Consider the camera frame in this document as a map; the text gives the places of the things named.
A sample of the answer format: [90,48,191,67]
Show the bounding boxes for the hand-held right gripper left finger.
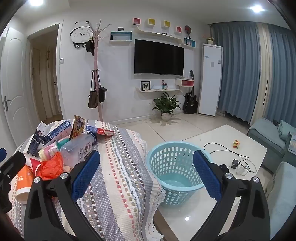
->
[24,150,102,241]

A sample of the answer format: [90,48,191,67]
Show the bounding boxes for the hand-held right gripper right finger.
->
[192,149,271,241]

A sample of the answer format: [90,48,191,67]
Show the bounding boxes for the light blue plastic basket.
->
[146,141,213,207]

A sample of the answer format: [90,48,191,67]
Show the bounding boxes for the pink bottle with grey cap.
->
[38,138,70,161]

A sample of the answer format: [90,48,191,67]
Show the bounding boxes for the red blue toothpaste box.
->
[85,125,115,137]

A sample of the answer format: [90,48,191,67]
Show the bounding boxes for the orange white paper cup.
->
[9,166,35,204]

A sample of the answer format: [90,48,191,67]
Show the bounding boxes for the red paper cup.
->
[23,153,43,178]

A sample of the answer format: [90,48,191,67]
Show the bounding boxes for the clear plastic bottle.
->
[60,132,97,167]

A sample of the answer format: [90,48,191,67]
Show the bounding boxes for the orange plastic bag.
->
[35,152,64,181]

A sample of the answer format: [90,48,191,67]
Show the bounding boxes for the crumpled white blue carton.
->
[26,122,52,157]

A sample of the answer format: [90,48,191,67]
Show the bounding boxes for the striped woven cloth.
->
[7,119,166,241]

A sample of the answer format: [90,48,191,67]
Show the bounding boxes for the colourful snack packet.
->
[69,115,85,141]

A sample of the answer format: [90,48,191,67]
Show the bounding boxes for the blue white milk carton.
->
[46,120,73,144]

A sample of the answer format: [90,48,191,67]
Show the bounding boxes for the teal sofa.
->
[247,117,296,167]

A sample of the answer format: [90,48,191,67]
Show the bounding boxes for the brown bag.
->
[88,70,99,109]

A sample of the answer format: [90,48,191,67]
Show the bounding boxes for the black guitar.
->
[183,71,198,114]

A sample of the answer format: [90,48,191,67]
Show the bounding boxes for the white door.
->
[0,27,35,151]

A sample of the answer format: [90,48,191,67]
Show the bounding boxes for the green potted plant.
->
[152,92,182,121]

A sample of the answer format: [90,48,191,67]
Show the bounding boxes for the black bag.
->
[98,70,108,103]

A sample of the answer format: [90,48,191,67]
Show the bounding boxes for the grey sofa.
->
[265,161,296,239]

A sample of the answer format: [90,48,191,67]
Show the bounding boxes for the teal cushion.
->
[277,120,296,142]

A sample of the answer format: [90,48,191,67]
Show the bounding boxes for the white standing air conditioner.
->
[198,43,223,116]

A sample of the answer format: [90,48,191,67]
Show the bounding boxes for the white floating shelf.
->
[136,87,181,93]

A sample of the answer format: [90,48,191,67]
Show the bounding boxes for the blue curtain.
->
[211,22,296,128]

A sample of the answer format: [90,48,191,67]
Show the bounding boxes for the pink coat rack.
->
[89,20,109,122]

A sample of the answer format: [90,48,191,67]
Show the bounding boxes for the cream curtain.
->
[250,23,272,126]

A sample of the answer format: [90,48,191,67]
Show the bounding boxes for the black hat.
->
[85,38,96,56]

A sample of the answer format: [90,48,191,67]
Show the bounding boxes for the black television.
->
[134,39,185,76]

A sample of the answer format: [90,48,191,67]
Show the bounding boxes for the black cable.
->
[203,142,249,163]

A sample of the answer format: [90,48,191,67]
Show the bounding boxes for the white cable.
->
[240,160,258,174]

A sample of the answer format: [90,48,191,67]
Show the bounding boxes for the white red wall box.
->
[175,78,194,88]

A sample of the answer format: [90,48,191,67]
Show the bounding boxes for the blue box wall shelf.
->
[184,37,196,49]
[110,31,133,42]

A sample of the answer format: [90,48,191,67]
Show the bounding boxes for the panda wall clock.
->
[70,21,94,49]

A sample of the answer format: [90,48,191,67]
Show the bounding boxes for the curved white wall shelf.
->
[136,25,185,45]

